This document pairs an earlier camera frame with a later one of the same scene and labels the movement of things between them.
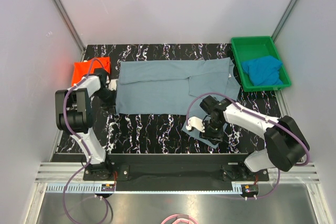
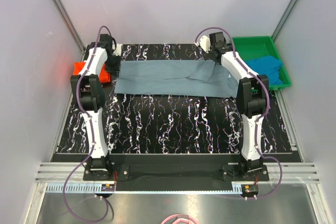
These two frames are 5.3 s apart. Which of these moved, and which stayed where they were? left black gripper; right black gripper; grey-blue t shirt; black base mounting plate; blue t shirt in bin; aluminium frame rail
Moved: right black gripper; grey-blue t shirt; left black gripper
Stayed: blue t shirt in bin; aluminium frame rail; black base mounting plate
